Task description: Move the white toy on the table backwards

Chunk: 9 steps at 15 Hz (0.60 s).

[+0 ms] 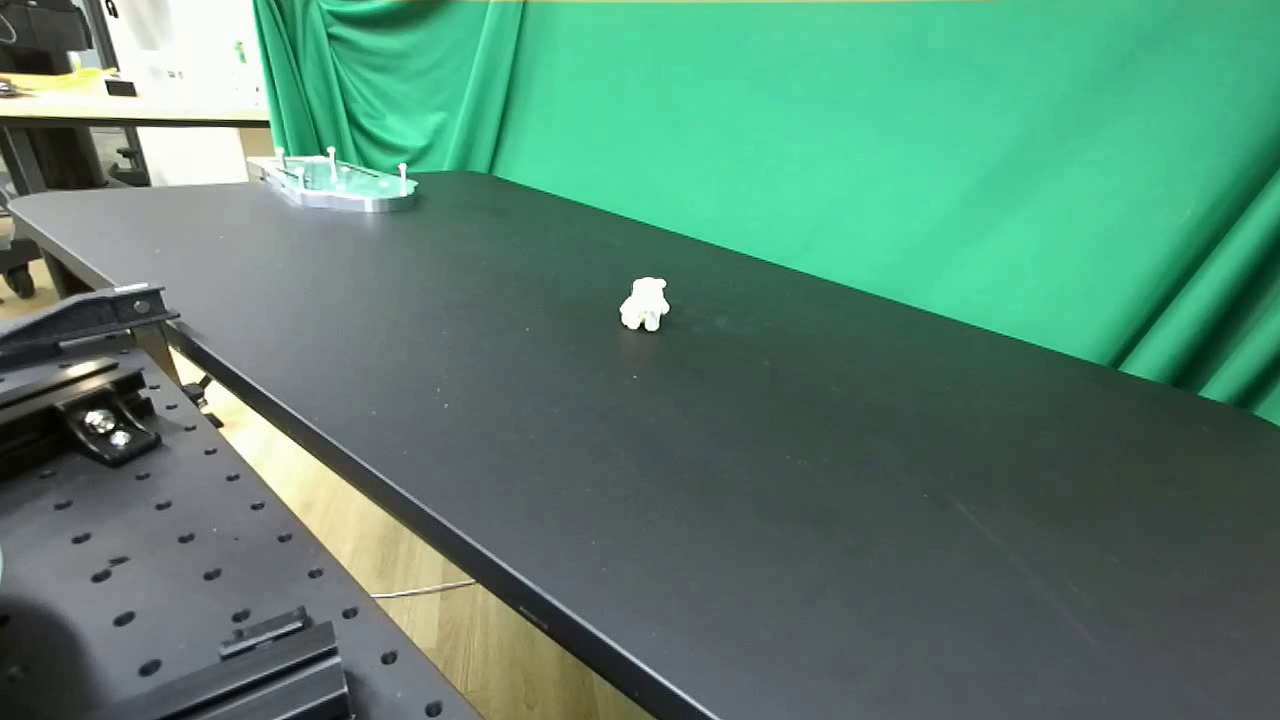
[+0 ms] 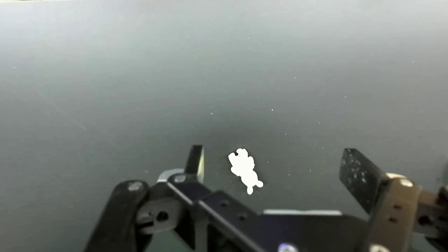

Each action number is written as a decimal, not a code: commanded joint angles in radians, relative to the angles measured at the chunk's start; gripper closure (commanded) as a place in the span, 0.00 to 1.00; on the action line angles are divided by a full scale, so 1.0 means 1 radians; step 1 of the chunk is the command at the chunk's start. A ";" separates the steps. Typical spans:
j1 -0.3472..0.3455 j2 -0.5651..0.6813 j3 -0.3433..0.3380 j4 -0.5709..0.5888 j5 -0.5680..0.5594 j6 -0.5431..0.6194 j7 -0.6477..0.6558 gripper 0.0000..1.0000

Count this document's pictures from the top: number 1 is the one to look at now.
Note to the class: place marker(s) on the small white toy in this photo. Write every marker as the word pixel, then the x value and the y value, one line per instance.
pixel 645 303

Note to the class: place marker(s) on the green backdrop curtain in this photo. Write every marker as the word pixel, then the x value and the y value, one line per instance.
pixel 850 150

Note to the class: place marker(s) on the clear acrylic plate with pegs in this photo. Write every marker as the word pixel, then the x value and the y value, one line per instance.
pixel 340 186

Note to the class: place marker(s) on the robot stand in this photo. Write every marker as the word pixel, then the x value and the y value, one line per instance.
pixel 150 530

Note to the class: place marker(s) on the wooden desk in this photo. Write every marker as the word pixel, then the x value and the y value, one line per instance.
pixel 120 108

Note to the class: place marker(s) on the black office chair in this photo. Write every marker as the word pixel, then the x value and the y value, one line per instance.
pixel 20 270

